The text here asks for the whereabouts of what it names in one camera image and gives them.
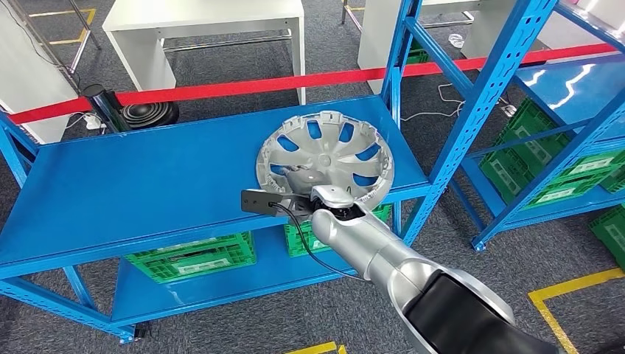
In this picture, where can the blue metal shelf rack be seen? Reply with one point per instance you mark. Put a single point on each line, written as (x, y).
(146, 185)
(605, 93)

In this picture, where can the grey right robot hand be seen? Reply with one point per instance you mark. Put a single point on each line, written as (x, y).
(302, 178)

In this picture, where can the white furniture panel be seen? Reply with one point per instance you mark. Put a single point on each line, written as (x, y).
(29, 73)
(561, 34)

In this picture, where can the black stanchion post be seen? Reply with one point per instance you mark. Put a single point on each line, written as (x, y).
(149, 115)

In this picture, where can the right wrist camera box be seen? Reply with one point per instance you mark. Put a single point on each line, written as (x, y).
(256, 201)

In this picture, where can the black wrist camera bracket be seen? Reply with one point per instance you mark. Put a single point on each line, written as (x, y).
(300, 207)

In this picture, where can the steel table frame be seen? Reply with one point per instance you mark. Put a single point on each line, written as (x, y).
(84, 23)

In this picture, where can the white table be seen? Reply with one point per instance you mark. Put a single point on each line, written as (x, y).
(195, 14)
(373, 39)

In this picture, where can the red barrier belt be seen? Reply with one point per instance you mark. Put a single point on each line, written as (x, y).
(220, 89)

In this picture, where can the silver plastic hubcap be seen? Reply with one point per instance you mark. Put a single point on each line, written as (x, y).
(332, 156)

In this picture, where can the yellow floor tape square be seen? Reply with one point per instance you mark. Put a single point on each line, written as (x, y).
(312, 349)
(576, 282)

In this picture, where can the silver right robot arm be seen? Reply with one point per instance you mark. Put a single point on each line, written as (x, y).
(371, 249)

